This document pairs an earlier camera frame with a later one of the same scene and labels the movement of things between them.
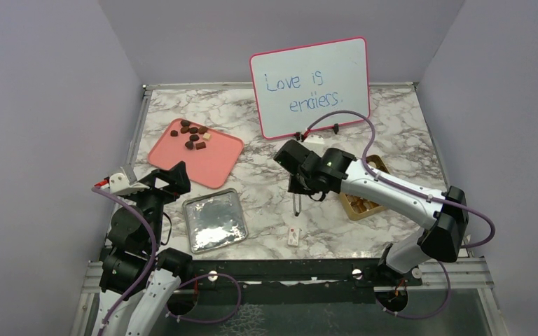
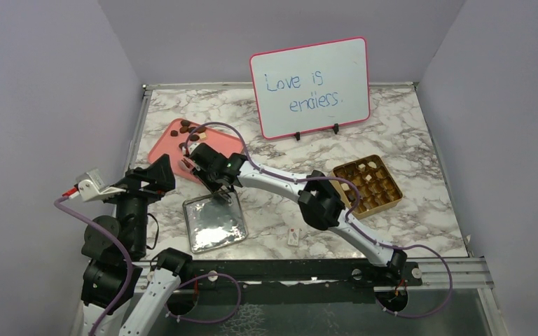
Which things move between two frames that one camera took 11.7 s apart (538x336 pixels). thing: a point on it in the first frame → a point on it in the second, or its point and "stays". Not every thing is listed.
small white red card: (293, 236) stays
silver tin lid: (214, 220) stays
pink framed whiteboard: (294, 86) stays
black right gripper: (295, 187) → (199, 174)
